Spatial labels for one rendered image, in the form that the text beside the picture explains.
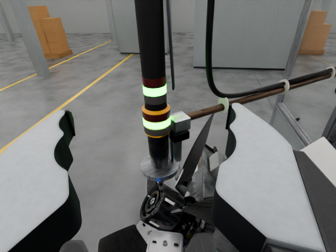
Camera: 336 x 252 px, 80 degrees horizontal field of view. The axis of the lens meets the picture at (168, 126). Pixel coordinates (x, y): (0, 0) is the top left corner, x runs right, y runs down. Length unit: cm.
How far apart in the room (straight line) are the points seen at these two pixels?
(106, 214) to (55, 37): 708
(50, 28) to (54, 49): 67
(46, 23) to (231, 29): 588
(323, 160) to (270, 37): 539
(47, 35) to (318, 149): 837
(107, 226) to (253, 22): 523
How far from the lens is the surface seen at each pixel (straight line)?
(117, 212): 215
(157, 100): 29
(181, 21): 1250
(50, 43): 856
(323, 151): 71
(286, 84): 50
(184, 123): 33
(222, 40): 579
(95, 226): 213
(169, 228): 61
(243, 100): 42
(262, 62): 607
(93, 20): 1409
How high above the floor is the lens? 172
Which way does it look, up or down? 33 degrees down
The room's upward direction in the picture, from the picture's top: 2 degrees counter-clockwise
